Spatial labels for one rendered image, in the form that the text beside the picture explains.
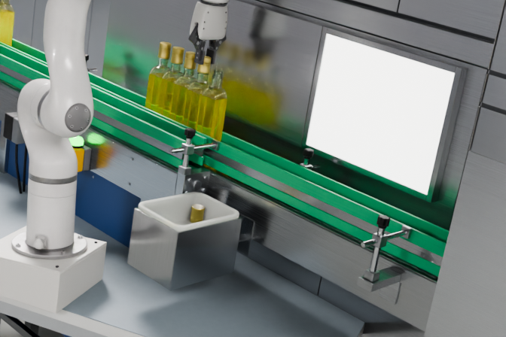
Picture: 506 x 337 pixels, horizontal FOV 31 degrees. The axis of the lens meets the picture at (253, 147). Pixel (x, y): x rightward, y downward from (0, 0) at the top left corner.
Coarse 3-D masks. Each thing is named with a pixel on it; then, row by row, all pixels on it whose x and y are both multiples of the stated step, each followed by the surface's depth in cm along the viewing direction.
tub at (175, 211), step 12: (144, 204) 232; (156, 204) 235; (168, 204) 239; (180, 204) 242; (192, 204) 245; (204, 204) 244; (216, 204) 241; (156, 216) 226; (168, 216) 240; (180, 216) 243; (204, 216) 244; (216, 216) 241; (228, 216) 233; (180, 228) 222; (192, 228) 224
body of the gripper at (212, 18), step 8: (200, 0) 251; (200, 8) 249; (208, 8) 249; (216, 8) 250; (224, 8) 253; (200, 16) 249; (208, 16) 249; (216, 16) 251; (224, 16) 254; (192, 24) 251; (200, 24) 249; (208, 24) 250; (216, 24) 252; (224, 24) 255; (200, 32) 250; (208, 32) 251; (216, 32) 254; (224, 32) 256
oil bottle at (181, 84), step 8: (176, 80) 262; (184, 80) 260; (192, 80) 261; (176, 88) 262; (184, 88) 260; (176, 96) 263; (184, 96) 260; (176, 104) 263; (184, 104) 261; (176, 112) 263; (176, 120) 264
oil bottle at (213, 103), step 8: (208, 88) 254; (216, 88) 254; (208, 96) 254; (216, 96) 252; (224, 96) 255; (200, 104) 256; (208, 104) 254; (216, 104) 253; (224, 104) 256; (200, 112) 256; (208, 112) 254; (216, 112) 254; (224, 112) 257; (200, 120) 257; (208, 120) 255; (216, 120) 255; (200, 128) 257; (208, 128) 255; (216, 128) 256; (216, 136) 257
